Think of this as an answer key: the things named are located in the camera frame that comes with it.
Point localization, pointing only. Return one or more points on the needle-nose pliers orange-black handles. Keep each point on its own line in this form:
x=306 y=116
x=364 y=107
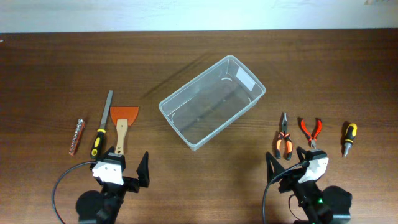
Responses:
x=284 y=135

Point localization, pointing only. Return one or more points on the metal file yellow-black handle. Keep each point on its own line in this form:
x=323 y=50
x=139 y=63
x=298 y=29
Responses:
x=99 y=139

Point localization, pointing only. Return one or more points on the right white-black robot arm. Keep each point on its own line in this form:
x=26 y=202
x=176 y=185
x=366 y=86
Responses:
x=330 y=205

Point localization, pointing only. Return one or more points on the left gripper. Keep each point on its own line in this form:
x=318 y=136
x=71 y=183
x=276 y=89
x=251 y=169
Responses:
x=130 y=183

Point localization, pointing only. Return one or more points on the orange scraper wooden handle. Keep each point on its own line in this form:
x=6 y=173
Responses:
x=123 y=117

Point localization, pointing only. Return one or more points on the stubby yellow-black screwdriver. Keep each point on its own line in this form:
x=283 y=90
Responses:
x=350 y=135

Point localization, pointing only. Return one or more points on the small red cutting pliers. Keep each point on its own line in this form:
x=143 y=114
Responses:
x=311 y=135

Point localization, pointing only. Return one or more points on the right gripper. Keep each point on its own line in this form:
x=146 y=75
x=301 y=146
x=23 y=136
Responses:
x=288 y=182

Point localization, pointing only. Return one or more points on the orange socket rail with sockets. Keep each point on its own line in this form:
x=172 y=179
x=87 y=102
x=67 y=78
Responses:
x=76 y=137

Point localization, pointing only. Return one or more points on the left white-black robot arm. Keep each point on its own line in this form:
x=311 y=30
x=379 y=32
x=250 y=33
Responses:
x=103 y=206

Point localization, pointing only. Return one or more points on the clear plastic container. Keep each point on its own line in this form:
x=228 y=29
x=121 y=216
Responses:
x=210 y=102

